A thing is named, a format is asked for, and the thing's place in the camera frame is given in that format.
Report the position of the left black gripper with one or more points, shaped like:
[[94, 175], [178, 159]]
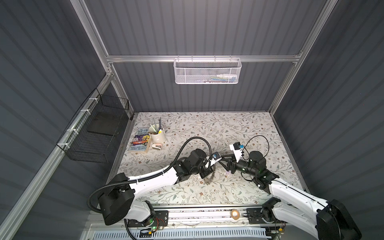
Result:
[[207, 172]]

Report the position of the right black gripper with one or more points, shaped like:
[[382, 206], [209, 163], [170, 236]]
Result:
[[231, 164]]

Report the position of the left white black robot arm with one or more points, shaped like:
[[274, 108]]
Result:
[[119, 199]]

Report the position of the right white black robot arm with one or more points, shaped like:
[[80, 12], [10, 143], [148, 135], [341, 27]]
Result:
[[324, 220]]

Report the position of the roll of tape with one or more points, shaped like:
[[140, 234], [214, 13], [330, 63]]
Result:
[[235, 214]]

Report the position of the white pen cup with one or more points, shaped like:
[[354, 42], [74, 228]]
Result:
[[157, 135]]

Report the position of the colourful paperback book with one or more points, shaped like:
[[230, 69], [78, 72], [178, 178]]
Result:
[[141, 141]]

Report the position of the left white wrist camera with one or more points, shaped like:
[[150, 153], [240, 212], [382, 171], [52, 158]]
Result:
[[216, 157]]

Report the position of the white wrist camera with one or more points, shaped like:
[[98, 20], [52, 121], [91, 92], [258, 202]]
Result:
[[216, 157], [237, 149]]

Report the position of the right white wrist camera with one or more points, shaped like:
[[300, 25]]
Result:
[[237, 149]]

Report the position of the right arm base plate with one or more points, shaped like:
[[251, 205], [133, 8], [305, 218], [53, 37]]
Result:
[[260, 216]]

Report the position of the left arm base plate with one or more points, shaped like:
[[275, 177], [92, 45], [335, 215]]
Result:
[[159, 219]]

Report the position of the white wire mesh basket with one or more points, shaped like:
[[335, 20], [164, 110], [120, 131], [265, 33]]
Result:
[[207, 71]]

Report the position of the black wire mesh basket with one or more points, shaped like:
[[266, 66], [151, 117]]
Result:
[[98, 130]]

